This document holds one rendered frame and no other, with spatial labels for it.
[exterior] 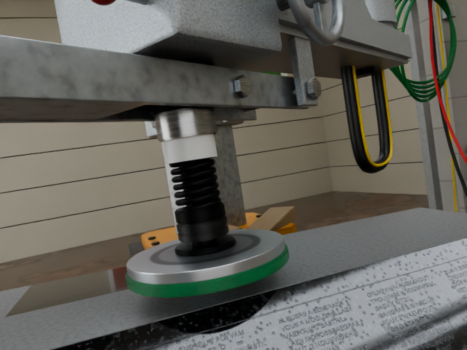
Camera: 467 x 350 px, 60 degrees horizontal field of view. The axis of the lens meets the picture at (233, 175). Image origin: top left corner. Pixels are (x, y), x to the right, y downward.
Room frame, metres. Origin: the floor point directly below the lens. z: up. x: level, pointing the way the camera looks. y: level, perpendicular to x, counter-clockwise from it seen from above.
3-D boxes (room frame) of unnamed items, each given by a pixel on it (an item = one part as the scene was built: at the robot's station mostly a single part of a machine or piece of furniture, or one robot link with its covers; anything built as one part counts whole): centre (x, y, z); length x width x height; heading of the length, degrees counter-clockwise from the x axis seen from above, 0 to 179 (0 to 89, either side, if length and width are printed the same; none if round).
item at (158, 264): (0.55, 0.05, 0.92); 0.21 x 0.21 x 0.01
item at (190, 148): (0.55, 0.05, 1.06); 0.07 x 0.07 x 0.04
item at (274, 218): (1.38, -0.10, 0.80); 0.20 x 0.10 x 0.05; 146
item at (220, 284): (0.55, 0.05, 0.92); 0.22 x 0.22 x 0.04
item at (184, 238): (0.55, 0.05, 0.95); 0.07 x 0.07 x 0.01
